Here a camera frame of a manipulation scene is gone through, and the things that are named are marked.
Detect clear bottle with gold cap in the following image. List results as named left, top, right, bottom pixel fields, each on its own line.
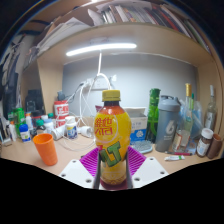
left=173, top=82, right=193, bottom=153

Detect white power adapter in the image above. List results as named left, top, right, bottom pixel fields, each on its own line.
left=79, top=125, right=94, bottom=138

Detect orange plastic cup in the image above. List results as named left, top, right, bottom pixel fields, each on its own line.
left=32, top=133, right=59, bottom=167

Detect red pen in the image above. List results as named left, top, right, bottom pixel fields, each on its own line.
left=164, top=150, right=193, bottom=157

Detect white wall power strip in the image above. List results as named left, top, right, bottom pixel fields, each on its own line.
left=85, top=74, right=118, bottom=90

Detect white bottle with blue label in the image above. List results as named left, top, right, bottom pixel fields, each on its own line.
left=65, top=116, right=79, bottom=140

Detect yellow drink bottle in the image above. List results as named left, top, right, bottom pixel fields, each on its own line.
left=93, top=89, right=133, bottom=187

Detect blue and white tissue box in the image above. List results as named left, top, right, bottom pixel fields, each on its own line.
left=123, top=106, right=148, bottom=143

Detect white bottle with blue cap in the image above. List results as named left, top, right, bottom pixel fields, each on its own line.
left=18, top=123, right=32, bottom=144

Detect green glass bottle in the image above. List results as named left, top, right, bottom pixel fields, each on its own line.
left=145, top=87, right=161, bottom=143

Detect red and white can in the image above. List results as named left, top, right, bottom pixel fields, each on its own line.
left=53, top=100, right=70, bottom=128

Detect white tube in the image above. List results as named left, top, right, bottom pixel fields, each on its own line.
left=163, top=154, right=186, bottom=162

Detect white cable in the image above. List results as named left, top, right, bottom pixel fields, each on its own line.
left=61, top=73, right=113, bottom=151

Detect grey shaker bottle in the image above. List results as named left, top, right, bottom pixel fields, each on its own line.
left=154, top=95, right=181, bottom=153

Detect flat round red coaster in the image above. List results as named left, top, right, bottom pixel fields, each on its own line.
left=99, top=179, right=130, bottom=191

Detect black boxy device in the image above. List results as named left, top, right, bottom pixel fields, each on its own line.
left=24, top=88, right=45, bottom=114

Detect dark hanging clothes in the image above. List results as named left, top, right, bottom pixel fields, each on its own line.
left=0, top=43, right=21, bottom=118

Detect tall clear glass bottle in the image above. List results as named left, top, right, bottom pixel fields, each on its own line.
left=203, top=84, right=218, bottom=131

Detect brown jar with white lid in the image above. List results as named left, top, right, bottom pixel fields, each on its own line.
left=196, top=127, right=214, bottom=158

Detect pale blue hairbrush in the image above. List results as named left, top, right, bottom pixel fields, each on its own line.
left=130, top=139, right=154, bottom=155

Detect clear bottle with green cap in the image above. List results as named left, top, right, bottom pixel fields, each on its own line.
left=189, top=93, right=196, bottom=113

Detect brown mug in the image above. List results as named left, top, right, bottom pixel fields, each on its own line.
left=207, top=133, right=224, bottom=160

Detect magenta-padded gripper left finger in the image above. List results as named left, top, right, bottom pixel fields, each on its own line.
left=58, top=146, right=102, bottom=190

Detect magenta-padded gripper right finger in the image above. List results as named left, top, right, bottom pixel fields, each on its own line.
left=124, top=145, right=169, bottom=190

